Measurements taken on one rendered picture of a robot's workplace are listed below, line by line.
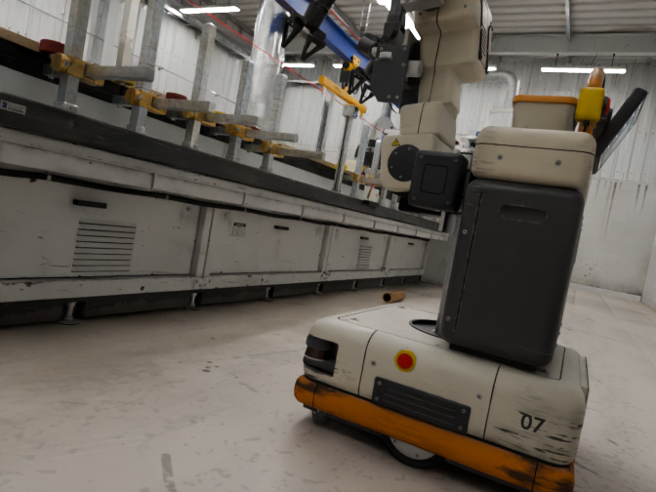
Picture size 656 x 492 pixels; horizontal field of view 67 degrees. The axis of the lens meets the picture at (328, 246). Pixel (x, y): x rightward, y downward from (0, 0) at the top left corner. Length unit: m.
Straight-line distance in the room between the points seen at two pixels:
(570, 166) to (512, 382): 0.47
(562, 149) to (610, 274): 10.87
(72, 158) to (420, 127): 1.01
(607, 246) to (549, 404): 10.92
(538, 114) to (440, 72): 0.30
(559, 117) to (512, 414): 0.71
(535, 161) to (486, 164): 0.10
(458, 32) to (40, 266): 1.50
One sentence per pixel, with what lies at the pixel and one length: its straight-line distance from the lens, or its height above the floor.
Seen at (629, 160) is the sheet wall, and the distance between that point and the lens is 12.23.
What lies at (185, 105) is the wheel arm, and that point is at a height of 0.81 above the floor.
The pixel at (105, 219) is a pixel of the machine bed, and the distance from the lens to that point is 2.02.
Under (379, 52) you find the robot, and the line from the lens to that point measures 1.50.
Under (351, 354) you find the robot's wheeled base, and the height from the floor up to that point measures 0.22.
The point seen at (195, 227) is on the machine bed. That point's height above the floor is 0.39.
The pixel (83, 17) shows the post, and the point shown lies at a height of 0.96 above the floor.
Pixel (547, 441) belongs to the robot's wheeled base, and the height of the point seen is 0.17.
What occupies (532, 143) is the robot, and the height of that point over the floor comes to 0.77.
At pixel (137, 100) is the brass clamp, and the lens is 1.73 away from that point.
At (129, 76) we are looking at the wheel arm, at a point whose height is 0.81.
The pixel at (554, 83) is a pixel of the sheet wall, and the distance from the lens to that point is 12.68.
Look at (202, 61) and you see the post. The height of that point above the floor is 1.02.
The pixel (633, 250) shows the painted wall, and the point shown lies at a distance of 12.04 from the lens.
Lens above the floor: 0.53
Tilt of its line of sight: 3 degrees down
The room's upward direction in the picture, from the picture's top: 10 degrees clockwise
